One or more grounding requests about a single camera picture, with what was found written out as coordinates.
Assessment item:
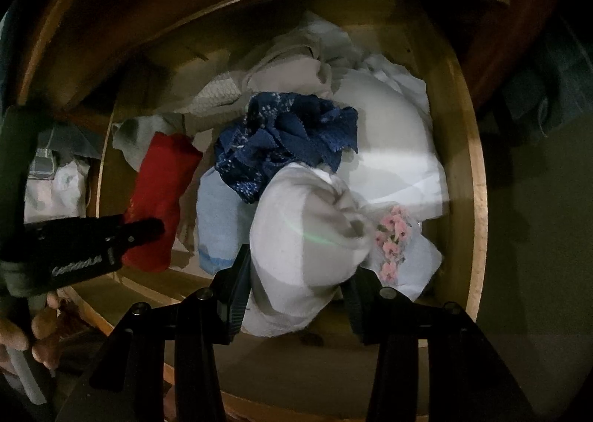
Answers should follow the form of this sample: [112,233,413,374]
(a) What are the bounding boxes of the white socks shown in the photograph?
[241,163,376,338]

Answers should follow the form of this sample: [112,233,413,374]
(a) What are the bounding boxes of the red sock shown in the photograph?
[121,132,205,272]

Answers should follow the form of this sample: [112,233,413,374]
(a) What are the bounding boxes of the light blue sock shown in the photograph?
[197,167,260,275]

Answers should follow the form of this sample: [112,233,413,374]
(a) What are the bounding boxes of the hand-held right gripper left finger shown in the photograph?
[56,243,253,422]

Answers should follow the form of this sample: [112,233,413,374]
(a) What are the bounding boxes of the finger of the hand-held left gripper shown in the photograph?
[111,217,166,265]

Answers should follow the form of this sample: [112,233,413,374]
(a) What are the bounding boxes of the blue checked cloth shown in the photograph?
[0,10,593,237]

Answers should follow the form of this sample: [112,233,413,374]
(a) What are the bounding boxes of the white floral underwear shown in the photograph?
[361,204,443,302]

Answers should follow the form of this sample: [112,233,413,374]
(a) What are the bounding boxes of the navy lace underwear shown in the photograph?
[214,91,360,204]

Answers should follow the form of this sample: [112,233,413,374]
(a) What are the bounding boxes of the person's left hand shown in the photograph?
[0,290,63,369]

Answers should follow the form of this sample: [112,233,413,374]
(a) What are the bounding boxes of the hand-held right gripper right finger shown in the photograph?
[345,267,538,422]

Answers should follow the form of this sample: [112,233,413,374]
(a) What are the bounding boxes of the white crumpled fabric pile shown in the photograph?
[23,158,93,223]

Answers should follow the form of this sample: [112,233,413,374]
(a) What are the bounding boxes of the large white garment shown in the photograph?
[334,67,450,219]

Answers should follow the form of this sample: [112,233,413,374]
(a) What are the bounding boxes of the wooden drawer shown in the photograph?
[58,33,489,422]

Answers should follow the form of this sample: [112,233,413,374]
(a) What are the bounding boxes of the white textured garment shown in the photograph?
[188,79,251,136]

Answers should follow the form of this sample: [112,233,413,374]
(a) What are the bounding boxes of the beige garment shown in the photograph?
[241,44,334,99]

